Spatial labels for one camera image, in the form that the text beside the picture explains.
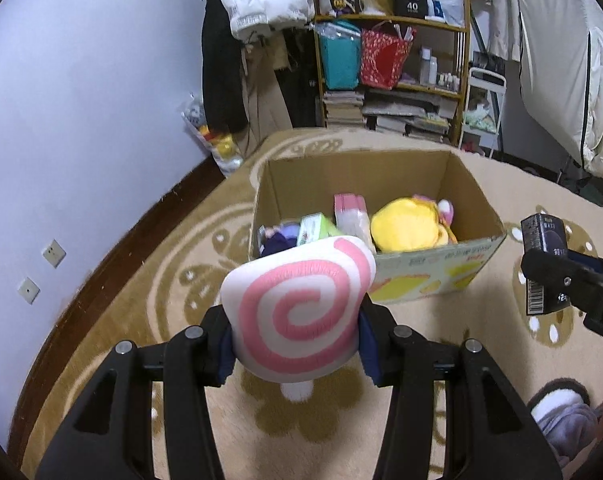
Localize white hanging clothes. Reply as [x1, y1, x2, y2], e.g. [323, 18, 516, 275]
[461, 0, 522, 61]

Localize furry slipper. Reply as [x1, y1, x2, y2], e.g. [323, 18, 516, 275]
[536, 400, 603, 466]

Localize yellow plush toy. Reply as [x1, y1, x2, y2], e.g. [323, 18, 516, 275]
[370, 197, 457, 252]

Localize purple plush toy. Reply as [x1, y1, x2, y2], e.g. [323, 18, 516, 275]
[258, 219, 302, 257]

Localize black carton box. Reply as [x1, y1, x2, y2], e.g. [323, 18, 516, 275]
[520, 213, 568, 317]

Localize clear bag of toys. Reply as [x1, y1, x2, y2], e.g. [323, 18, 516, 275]
[181, 95, 244, 177]

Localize beige hanging garment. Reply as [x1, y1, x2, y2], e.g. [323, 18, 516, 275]
[241, 35, 292, 156]

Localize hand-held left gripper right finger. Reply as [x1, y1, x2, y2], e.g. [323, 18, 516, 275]
[359, 302, 565, 480]

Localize dark hanging garment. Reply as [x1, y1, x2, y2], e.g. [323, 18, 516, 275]
[274, 27, 325, 128]

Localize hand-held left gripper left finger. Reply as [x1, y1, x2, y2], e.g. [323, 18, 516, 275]
[34, 305, 237, 480]

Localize red patterned bag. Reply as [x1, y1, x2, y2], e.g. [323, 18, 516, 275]
[360, 22, 415, 91]

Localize pink pack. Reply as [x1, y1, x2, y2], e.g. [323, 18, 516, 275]
[334, 193, 377, 253]

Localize black hanging coat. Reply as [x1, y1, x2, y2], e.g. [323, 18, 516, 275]
[200, 0, 249, 133]

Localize printed cardboard box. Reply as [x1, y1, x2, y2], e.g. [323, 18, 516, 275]
[248, 149, 507, 306]

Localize pink swirl roll pillow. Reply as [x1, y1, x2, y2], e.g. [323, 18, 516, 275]
[220, 235, 377, 383]

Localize white bottle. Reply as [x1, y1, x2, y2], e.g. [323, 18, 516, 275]
[420, 47, 438, 86]

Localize white metal cart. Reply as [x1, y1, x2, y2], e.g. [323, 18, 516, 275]
[459, 66, 507, 158]

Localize cream garment cover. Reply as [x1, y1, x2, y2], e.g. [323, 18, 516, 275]
[516, 0, 603, 181]

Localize stack of books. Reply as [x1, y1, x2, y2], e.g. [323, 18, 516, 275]
[324, 90, 365, 128]

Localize pink paw plush toy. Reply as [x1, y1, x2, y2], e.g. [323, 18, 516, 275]
[414, 194, 456, 226]

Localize beige floral rug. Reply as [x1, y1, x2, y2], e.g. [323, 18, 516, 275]
[21, 127, 603, 480]

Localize stack of magazines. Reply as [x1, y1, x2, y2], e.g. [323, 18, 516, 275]
[362, 90, 457, 143]

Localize black gift box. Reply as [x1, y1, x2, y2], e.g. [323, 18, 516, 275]
[393, 0, 429, 21]

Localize white wall socket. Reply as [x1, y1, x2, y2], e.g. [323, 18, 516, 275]
[42, 239, 67, 267]
[17, 276, 41, 306]

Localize yellow frame shelf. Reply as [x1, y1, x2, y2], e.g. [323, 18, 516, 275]
[311, 0, 472, 148]

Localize teal bag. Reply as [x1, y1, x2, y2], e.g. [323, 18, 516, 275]
[317, 21, 362, 91]

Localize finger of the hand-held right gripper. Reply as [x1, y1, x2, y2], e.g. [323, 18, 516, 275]
[566, 251, 603, 281]
[521, 250, 603, 346]

